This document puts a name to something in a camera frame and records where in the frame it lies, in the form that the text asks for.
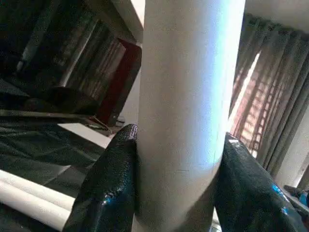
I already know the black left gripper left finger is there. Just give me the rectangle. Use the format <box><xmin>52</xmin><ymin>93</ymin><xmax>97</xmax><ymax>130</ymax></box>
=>
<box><xmin>63</xmin><ymin>123</ymin><xmax>140</xmax><ymax>232</ymax></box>

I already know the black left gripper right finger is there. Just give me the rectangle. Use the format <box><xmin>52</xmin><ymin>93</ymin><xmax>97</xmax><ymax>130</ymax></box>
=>
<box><xmin>213</xmin><ymin>131</ymin><xmax>309</xmax><ymax>232</ymax></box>

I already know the white flat board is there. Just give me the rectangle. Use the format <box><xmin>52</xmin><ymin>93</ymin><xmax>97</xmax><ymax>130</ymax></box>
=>
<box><xmin>57</xmin><ymin>122</ymin><xmax>115</xmax><ymax>149</ymax></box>

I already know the dark red panel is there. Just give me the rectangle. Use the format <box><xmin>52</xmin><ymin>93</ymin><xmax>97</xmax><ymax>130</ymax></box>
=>
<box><xmin>97</xmin><ymin>37</ymin><xmax>142</xmax><ymax>127</ymax></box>

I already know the grey window curtain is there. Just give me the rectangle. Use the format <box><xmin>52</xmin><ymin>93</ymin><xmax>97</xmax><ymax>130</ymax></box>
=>
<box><xmin>228</xmin><ymin>12</ymin><xmax>309</xmax><ymax>186</ymax></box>

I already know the dark metal rail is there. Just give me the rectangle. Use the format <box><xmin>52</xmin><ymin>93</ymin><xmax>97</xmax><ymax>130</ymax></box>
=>
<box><xmin>0</xmin><ymin>109</ymin><xmax>107</xmax><ymax>123</ymax></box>

